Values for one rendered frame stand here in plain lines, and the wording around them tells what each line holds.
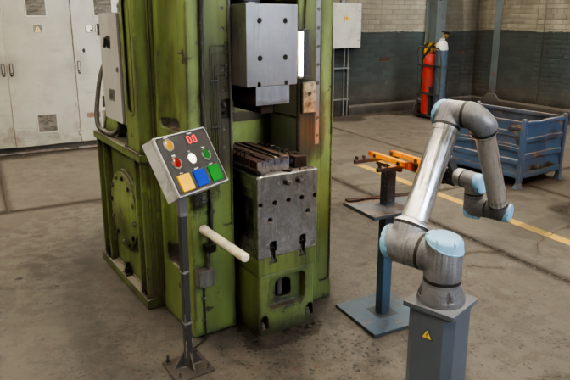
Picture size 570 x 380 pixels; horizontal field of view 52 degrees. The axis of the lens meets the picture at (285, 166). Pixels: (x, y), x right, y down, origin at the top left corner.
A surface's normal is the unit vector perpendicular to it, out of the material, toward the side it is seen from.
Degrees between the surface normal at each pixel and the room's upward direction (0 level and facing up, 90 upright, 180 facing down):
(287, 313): 90
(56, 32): 90
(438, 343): 90
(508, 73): 91
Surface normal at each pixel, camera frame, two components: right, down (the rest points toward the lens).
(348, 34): 0.47, 0.22
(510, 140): -0.83, 0.12
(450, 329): 0.06, 0.25
